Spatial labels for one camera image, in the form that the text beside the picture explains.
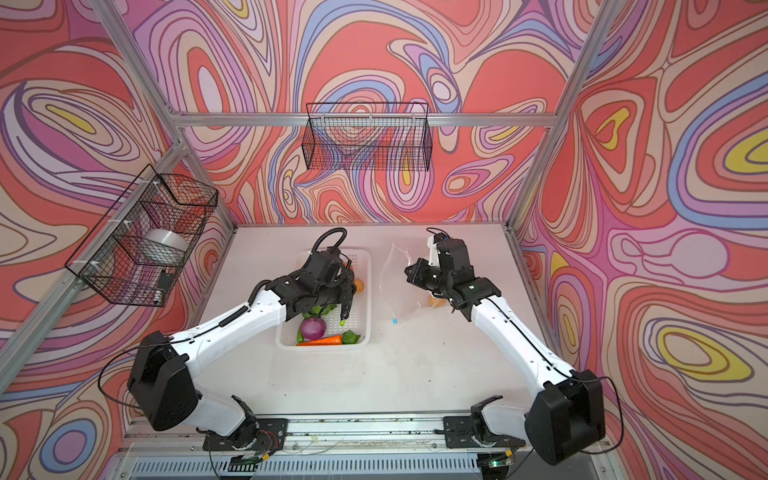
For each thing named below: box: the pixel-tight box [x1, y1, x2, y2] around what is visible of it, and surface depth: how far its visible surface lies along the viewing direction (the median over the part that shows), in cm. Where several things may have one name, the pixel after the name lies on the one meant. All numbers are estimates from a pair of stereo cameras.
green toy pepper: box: [342, 330, 361, 344], surface depth 87 cm
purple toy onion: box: [301, 317, 327, 341], surface depth 88 cm
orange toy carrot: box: [296, 335, 343, 346], surface depth 87 cm
